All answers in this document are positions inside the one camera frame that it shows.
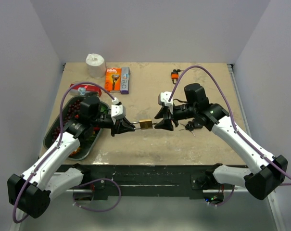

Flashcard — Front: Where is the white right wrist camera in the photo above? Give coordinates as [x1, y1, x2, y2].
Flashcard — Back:
[158, 91, 173, 108]

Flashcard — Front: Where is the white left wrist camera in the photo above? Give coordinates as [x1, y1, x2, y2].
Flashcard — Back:
[111, 97, 126, 123]

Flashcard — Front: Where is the orange padlock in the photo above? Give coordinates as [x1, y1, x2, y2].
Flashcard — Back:
[170, 69, 182, 85]

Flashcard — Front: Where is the red toothpaste box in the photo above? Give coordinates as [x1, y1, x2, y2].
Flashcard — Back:
[69, 84, 101, 97]

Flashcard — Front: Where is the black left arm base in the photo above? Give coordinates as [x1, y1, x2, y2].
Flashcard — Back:
[73, 163, 112, 201]

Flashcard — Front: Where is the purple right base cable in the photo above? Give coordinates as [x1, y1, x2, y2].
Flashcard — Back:
[207, 186, 235, 207]

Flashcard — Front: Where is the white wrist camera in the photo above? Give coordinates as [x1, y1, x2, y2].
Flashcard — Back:
[111, 97, 126, 123]
[158, 91, 173, 108]

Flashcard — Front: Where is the orange spiky fruit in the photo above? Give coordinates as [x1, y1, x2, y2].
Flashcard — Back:
[70, 147, 80, 156]

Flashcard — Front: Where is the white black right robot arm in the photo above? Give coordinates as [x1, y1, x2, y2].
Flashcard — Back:
[155, 83, 288, 200]

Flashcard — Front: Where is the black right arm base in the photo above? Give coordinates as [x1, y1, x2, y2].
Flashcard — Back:
[190, 163, 225, 205]

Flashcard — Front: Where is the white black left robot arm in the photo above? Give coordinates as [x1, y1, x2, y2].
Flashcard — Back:
[7, 96, 135, 218]

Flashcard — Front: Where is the dark grey fruit tray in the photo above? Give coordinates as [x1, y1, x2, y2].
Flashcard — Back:
[43, 95, 107, 161]

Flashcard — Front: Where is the orange razor box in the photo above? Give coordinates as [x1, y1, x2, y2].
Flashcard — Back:
[104, 68, 122, 92]

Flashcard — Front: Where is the white toilet paper roll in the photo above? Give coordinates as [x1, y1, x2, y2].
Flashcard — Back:
[86, 53, 106, 78]

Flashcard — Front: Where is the black padlock with keys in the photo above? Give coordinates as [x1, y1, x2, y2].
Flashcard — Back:
[180, 120, 203, 137]

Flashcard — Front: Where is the dark red grape bunch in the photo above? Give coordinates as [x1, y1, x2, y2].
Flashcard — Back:
[48, 96, 84, 143]

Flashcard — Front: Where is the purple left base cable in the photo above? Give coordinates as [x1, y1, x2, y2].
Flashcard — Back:
[72, 178, 122, 212]

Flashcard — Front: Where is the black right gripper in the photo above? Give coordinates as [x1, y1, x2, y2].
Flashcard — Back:
[155, 103, 197, 131]

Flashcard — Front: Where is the brass padlock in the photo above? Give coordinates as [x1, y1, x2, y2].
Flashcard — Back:
[132, 119, 153, 130]

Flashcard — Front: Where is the green lime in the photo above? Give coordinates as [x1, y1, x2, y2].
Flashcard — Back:
[101, 104, 110, 114]

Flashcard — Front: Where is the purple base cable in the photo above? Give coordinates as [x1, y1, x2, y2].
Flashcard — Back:
[72, 178, 122, 212]
[207, 186, 235, 207]

